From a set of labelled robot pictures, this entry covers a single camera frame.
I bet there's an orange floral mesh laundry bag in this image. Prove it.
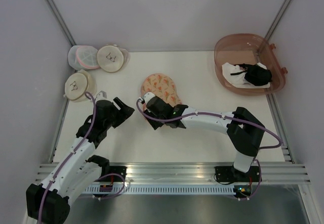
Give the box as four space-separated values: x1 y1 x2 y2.
141 73 182 107

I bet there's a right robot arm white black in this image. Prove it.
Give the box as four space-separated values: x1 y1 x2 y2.
141 93 264 181

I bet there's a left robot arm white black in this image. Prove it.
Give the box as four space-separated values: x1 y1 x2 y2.
26 98 135 223

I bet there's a beige round laundry bag lower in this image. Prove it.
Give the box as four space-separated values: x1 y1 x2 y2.
63 69 97 102

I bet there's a beige round laundry bag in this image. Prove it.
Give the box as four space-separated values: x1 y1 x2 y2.
97 44 130 73
63 69 97 102

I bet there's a beige round laundry bag upper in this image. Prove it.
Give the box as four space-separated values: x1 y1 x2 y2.
97 44 130 73

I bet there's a white pink mesh laundry bag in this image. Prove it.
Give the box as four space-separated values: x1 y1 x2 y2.
67 45 100 70

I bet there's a black bra in basket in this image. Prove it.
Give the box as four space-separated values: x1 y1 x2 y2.
230 64 272 86

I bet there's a white garment in basket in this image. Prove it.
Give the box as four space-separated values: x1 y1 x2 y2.
222 63 270 89

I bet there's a pink translucent plastic basket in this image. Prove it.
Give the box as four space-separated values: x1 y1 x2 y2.
214 33 287 96

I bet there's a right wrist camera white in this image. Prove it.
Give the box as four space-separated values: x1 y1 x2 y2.
141 92 155 104

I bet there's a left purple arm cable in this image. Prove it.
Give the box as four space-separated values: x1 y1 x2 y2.
39 91 126 222

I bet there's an aluminium front rail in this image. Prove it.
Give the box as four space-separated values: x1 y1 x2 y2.
35 162 311 184

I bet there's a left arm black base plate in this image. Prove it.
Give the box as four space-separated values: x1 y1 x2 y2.
96 166 127 183

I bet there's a white slotted cable duct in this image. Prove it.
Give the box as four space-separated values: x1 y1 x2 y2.
83 184 235 195

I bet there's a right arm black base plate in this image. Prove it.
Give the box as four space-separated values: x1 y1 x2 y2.
214 166 261 185

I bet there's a left aluminium corner post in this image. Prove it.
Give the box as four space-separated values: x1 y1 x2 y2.
44 0 76 46

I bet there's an aluminium corner post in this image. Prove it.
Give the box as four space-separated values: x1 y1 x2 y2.
44 0 76 46
265 0 293 40

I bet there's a right aluminium corner post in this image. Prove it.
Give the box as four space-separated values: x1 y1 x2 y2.
265 0 293 40

